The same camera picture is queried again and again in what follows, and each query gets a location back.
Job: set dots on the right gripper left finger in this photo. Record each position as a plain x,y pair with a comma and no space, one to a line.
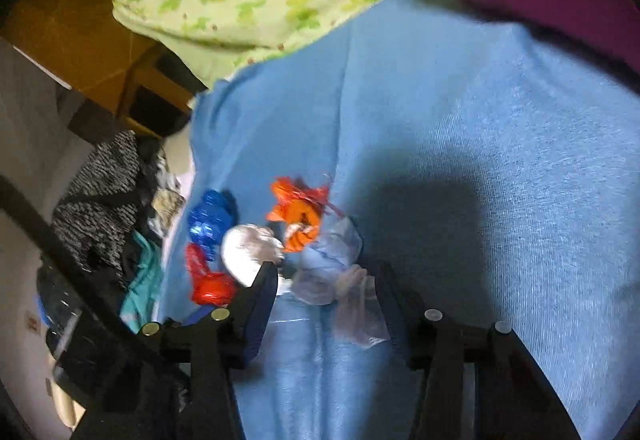
196,399

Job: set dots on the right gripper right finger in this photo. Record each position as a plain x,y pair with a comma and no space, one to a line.
484,379

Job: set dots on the red plastic bag trash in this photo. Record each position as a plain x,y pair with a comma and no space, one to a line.
208,287

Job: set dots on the blue plastic bag trash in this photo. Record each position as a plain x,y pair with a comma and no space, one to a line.
209,220

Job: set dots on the clear plastic bag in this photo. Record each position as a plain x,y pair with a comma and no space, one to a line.
328,273

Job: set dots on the orange plastic wrapper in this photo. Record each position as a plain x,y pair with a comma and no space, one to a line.
301,209

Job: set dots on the teal cloth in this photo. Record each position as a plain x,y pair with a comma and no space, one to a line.
143,291

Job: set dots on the black white speckled garment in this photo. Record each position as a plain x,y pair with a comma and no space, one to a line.
96,214

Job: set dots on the blue bed blanket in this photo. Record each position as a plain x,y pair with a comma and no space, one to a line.
494,166

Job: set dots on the orange wooden cabinet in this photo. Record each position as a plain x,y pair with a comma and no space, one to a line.
137,80

